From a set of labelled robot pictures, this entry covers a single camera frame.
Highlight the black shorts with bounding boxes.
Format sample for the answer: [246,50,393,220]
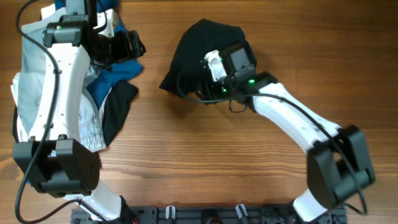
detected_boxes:
[159,19,258,104]

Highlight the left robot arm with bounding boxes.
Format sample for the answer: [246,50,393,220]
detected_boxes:
[13,1,139,223]

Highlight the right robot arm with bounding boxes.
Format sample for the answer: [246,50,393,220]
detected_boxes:
[201,44,376,223]

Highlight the blue t-shirt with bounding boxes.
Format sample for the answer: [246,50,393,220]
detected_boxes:
[54,0,144,109]

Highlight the black garment under pile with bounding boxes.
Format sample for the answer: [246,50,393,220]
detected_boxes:
[12,80,139,147]

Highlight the white garment in pile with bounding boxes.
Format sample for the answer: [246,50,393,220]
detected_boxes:
[10,3,113,147]

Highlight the light denim shorts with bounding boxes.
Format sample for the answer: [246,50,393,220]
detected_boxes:
[17,38,106,152]

